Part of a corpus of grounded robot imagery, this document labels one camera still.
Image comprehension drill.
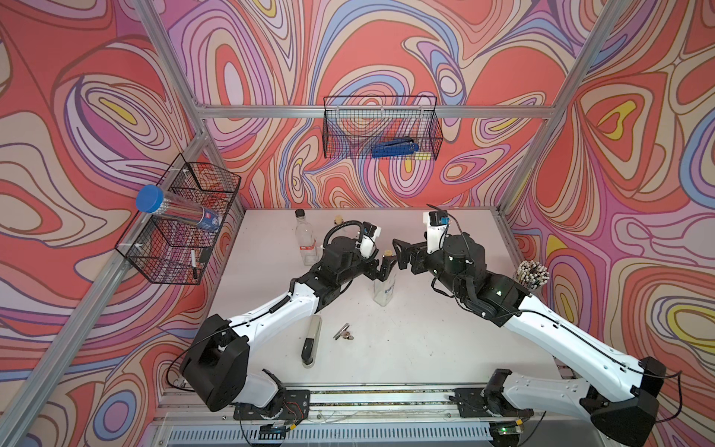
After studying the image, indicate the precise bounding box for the clear square bottle with cork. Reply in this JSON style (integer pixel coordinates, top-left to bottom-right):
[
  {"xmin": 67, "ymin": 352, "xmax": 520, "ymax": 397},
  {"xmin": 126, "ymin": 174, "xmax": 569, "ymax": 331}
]
[{"xmin": 372, "ymin": 250, "xmax": 398, "ymax": 307}]

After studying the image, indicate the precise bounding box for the clear tube with blue cap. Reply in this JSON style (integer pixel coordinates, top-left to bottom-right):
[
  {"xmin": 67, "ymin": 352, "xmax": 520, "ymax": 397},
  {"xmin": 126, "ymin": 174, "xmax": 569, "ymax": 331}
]
[{"xmin": 135, "ymin": 184, "xmax": 222, "ymax": 232}]

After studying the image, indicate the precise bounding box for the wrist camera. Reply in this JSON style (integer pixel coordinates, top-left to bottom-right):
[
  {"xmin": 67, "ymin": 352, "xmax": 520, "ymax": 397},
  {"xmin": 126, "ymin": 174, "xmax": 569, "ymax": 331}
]
[
  {"xmin": 359, "ymin": 222, "xmax": 382, "ymax": 260},
  {"xmin": 423, "ymin": 204, "xmax": 450, "ymax": 254}
]

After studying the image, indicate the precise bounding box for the black wire basket wall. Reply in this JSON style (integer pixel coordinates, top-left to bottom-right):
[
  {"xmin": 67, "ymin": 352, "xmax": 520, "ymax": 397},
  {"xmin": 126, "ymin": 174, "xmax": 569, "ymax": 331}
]
[
  {"xmin": 115, "ymin": 155, "xmax": 241, "ymax": 285},
  {"xmin": 322, "ymin": 93, "xmax": 443, "ymax": 160}
]

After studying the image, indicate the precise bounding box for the black and beige flat tool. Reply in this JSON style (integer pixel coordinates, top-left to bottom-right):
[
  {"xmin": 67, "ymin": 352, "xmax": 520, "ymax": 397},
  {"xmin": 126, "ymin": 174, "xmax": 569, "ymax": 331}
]
[{"xmin": 301, "ymin": 315, "xmax": 322, "ymax": 368}]

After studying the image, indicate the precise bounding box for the black wire basket back wall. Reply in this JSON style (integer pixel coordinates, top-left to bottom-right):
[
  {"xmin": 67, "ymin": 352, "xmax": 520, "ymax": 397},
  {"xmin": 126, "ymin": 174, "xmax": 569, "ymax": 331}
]
[{"xmin": 322, "ymin": 93, "xmax": 443, "ymax": 160}]

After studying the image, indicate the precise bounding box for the small metal clip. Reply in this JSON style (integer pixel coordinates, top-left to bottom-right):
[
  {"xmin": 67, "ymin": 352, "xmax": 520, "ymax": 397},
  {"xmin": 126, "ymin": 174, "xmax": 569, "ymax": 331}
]
[{"xmin": 333, "ymin": 323, "xmax": 353, "ymax": 340}]

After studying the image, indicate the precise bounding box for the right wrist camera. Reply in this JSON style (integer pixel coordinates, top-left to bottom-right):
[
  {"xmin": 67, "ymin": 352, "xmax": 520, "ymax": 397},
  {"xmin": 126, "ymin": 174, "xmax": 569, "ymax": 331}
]
[{"xmin": 423, "ymin": 204, "xmax": 450, "ymax": 254}]

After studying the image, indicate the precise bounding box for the metal cup of pencils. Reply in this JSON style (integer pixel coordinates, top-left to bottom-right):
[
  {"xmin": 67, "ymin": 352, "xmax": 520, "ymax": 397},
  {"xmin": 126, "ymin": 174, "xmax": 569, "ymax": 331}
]
[{"xmin": 508, "ymin": 260, "xmax": 550, "ymax": 296}]

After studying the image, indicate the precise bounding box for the black wire basket left wall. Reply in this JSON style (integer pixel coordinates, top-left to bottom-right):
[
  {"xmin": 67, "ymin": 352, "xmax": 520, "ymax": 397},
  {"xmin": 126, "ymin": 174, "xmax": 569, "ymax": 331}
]
[{"xmin": 115, "ymin": 155, "xmax": 241, "ymax": 285}]

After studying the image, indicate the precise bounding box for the clear glass bottle black cap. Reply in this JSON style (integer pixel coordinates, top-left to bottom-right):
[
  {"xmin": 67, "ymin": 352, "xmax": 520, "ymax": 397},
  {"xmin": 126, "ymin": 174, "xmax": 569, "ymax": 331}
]
[{"xmin": 294, "ymin": 209, "xmax": 320, "ymax": 266}]

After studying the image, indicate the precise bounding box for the black marker in basket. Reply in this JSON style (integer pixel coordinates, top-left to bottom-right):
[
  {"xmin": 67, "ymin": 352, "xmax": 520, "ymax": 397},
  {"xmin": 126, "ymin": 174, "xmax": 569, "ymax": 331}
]
[{"xmin": 190, "ymin": 250, "xmax": 198, "ymax": 280}]

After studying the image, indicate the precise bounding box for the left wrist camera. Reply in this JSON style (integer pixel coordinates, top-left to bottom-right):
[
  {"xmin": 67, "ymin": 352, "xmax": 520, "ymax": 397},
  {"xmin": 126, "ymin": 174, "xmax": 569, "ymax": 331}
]
[{"xmin": 359, "ymin": 222, "xmax": 382, "ymax": 260}]

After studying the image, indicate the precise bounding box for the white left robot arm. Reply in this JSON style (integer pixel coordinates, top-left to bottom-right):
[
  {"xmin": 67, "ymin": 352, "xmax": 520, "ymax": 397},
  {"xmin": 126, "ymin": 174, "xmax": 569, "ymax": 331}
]
[{"xmin": 180, "ymin": 236, "xmax": 398, "ymax": 412}]

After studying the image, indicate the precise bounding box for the blue plastic tool in basket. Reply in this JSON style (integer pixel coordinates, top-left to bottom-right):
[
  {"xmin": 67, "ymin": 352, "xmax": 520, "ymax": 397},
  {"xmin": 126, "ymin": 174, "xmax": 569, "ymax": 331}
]
[{"xmin": 371, "ymin": 137, "xmax": 419, "ymax": 158}]

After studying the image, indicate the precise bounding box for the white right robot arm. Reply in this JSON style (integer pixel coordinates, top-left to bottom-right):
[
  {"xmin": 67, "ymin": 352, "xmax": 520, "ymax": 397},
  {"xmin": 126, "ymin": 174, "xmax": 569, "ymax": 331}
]
[{"xmin": 393, "ymin": 234, "xmax": 667, "ymax": 446}]

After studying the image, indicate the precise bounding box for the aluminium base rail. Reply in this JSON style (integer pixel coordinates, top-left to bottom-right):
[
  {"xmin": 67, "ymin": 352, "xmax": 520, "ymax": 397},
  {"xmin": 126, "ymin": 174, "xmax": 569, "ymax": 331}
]
[{"xmin": 147, "ymin": 385, "xmax": 603, "ymax": 446}]

